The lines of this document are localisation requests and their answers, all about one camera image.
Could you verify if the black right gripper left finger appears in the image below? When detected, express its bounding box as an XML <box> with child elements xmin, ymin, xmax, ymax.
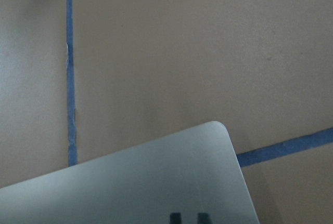
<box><xmin>169</xmin><ymin>212</ymin><xmax>182</xmax><ymax>224</ymax></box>

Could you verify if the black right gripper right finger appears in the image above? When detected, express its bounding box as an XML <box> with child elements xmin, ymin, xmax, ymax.
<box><xmin>197</xmin><ymin>213</ymin><xmax>211</xmax><ymax>224</ymax></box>

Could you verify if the grey laptop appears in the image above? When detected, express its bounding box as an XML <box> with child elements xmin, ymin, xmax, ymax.
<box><xmin>1</xmin><ymin>121</ymin><xmax>259</xmax><ymax>223</ymax></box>

